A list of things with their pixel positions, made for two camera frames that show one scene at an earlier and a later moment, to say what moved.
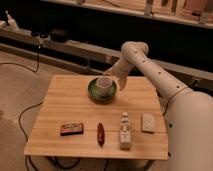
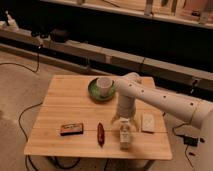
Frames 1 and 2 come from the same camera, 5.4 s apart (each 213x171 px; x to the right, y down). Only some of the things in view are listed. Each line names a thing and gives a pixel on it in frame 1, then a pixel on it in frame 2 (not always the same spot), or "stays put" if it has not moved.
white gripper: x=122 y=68 -> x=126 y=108
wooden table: x=71 y=122 stays put
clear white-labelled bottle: x=125 y=139 stays put
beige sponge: x=148 y=123 stays put
